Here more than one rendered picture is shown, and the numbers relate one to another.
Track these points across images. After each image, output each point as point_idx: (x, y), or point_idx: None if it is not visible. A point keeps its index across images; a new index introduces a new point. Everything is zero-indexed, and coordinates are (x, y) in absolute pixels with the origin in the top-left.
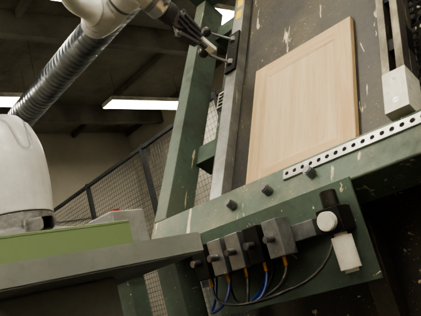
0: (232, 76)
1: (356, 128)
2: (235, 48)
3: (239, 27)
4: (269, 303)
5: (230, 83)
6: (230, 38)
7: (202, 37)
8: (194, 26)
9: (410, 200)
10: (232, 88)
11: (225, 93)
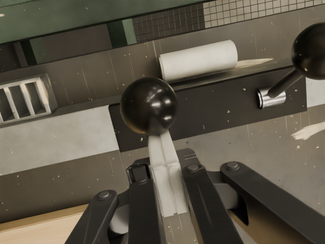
0: (90, 143)
1: None
2: (215, 124)
3: (323, 96)
4: None
5: (60, 145)
6: (272, 97)
7: (176, 207)
8: (258, 236)
9: None
10: (35, 160)
11: (22, 131)
